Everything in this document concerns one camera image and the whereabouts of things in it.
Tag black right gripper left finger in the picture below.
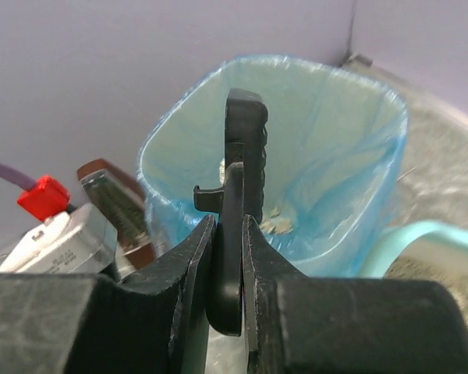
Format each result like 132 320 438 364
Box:
0 215 216 373

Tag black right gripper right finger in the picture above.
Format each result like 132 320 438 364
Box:
243 216 468 373

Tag litter waste clumps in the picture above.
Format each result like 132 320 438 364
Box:
218 158 293 235

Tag teal litter box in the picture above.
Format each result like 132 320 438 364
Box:
358 221 468 278

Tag black litter scoop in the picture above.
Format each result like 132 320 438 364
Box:
193 88 268 336

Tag brown metronome box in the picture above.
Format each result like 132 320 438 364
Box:
76 158 155 270

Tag beige cat litter pellets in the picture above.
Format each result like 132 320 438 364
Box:
384 256 468 326

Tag blue plastic bin liner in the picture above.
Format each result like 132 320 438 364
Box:
136 55 409 277

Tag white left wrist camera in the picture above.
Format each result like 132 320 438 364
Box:
0 203 118 273

